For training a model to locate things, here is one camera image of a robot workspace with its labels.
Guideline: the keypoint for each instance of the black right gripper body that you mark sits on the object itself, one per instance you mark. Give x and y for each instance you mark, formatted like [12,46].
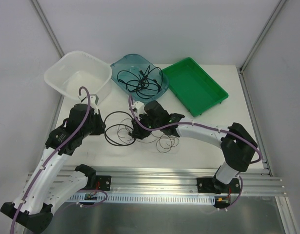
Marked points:
[137,129]

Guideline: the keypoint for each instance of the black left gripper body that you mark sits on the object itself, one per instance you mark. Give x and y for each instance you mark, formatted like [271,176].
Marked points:
[98,125]

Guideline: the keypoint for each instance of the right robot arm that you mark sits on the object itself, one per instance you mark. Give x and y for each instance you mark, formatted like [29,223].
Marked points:
[238,147]

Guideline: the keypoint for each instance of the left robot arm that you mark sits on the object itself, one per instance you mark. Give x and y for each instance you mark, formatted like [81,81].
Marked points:
[36,205]

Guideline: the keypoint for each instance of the teal translucent plastic tray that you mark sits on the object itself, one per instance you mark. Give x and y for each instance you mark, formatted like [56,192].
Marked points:
[139,78]

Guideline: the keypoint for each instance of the green plastic tray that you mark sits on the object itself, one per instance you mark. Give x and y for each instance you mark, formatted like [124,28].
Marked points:
[195,89]

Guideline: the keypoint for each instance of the white plastic tub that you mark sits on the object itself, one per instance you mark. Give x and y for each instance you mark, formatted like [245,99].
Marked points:
[77,69]

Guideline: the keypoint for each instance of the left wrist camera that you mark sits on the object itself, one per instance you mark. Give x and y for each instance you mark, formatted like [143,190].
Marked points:
[92,101]

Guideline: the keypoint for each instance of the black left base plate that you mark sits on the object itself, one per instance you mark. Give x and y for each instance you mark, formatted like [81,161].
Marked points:
[103,182]

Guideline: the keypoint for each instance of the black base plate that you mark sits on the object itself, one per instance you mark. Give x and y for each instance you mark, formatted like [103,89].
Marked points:
[103,182]
[206,185]

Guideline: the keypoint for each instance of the white slotted cable duct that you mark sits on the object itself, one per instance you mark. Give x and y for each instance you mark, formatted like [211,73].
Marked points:
[143,198]

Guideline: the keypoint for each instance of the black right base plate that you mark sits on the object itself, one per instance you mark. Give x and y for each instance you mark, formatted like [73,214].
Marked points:
[206,185]

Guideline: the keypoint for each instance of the aluminium mounting rail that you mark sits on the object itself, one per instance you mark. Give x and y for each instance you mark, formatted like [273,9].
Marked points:
[256,182]

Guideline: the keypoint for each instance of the left aluminium frame post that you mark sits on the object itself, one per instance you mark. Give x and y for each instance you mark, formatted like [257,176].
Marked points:
[45,22]

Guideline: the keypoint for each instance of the aluminium frame post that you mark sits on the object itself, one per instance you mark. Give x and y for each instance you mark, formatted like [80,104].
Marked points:
[45,22]
[266,28]

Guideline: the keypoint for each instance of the right aluminium frame post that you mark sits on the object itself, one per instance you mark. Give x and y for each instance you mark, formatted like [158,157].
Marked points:
[266,28]

